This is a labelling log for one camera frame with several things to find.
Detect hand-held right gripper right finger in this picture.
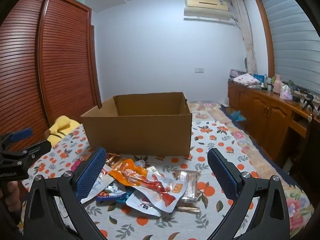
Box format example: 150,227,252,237
207,147,292,240

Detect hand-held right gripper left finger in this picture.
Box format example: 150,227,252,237
24,147,108,240

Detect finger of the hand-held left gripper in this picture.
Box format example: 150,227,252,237
0,140,52,170
0,128,34,150

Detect white packet with blue edge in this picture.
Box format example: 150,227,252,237
96,180,127,202

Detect orange snack packet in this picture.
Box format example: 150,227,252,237
110,158,150,187

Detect white packet with red label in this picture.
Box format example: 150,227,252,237
126,190,162,217

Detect brown cardboard box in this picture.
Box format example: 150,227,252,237
80,92,192,157

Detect white packet with red snack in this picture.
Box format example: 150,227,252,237
132,166,188,213

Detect person's left hand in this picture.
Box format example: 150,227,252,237
0,180,20,213

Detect brown striped snack packet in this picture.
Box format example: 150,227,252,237
106,154,123,167

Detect brown clear snack packet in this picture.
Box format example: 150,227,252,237
172,169,202,204

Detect yellow plush toy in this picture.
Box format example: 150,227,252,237
45,115,83,145

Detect teal snack packet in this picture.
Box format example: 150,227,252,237
117,189,135,203

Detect orange-print bed sheet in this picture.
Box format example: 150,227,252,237
22,120,315,240

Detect golden snack packet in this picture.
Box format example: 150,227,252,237
176,205,200,213

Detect floral quilt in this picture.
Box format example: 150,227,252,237
187,101,315,230

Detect teal object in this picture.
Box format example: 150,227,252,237
230,110,247,122

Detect wooden cabinet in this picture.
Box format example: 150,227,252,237
227,79,320,170

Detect red-brown louvered wardrobe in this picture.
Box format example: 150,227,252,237
0,0,103,155

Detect dark chair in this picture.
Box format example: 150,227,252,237
282,114,320,188

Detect folded floral cloth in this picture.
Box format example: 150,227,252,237
233,74,261,85

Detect purple patterned bag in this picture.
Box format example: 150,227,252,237
230,69,247,80

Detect purple tissue pack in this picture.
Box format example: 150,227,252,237
279,84,293,101

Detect pink bottle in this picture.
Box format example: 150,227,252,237
274,74,282,95

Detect black gadget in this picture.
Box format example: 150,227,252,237
299,92,315,110

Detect pale patterned curtain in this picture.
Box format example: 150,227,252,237
231,0,258,75

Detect grey window blind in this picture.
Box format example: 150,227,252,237
259,0,320,98

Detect wooden window frame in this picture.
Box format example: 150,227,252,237
253,0,275,78

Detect wall air conditioner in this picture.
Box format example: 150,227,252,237
184,0,232,22

